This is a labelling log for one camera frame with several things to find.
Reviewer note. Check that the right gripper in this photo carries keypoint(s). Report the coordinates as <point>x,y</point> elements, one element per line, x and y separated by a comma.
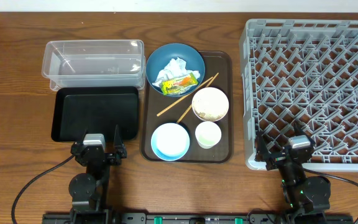
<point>263,154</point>

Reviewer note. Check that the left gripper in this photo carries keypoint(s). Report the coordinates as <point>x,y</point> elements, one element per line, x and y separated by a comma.
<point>120,152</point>

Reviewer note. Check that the small light blue bowl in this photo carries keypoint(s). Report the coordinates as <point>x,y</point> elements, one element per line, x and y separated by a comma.
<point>170,142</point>

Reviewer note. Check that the white cup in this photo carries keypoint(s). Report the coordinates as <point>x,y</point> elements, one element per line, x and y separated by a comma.
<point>208,134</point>

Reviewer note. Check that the pink bowl with rice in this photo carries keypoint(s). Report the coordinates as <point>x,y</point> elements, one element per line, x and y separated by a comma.
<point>210,104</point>

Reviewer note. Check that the yellow green snack wrapper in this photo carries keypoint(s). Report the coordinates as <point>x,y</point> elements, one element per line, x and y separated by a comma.
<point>178,85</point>

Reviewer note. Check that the white tissue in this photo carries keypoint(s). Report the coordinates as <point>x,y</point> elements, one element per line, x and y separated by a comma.
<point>174,69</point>

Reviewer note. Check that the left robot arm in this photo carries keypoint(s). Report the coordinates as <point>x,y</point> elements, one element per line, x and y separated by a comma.
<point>89,190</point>

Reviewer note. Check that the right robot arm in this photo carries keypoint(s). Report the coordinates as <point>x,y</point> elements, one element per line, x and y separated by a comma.
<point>308,196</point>

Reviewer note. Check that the grey dishwasher rack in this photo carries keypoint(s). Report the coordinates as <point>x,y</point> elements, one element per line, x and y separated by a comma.
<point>301,72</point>

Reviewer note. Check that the black plastic tray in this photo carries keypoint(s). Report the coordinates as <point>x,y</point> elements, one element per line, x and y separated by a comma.
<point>95,110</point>

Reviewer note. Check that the brown serving tray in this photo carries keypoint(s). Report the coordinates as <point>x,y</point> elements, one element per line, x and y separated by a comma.
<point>216,63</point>

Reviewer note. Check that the clear plastic bin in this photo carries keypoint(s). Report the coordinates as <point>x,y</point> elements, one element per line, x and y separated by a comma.
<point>94,63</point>

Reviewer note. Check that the wooden chopstick lower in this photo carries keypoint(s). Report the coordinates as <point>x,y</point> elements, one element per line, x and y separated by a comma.
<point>190,107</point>

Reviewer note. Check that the wooden chopstick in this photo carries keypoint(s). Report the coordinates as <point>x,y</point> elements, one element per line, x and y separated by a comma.
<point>182,98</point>
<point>190,107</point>

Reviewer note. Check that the wooden chopstick upper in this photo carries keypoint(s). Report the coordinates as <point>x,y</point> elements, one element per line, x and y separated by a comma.
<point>182,98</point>

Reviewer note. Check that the large blue bowl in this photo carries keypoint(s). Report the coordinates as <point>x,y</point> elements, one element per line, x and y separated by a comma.
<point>161,57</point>

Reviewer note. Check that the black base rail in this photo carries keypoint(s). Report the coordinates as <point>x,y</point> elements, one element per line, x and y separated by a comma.
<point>141,218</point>

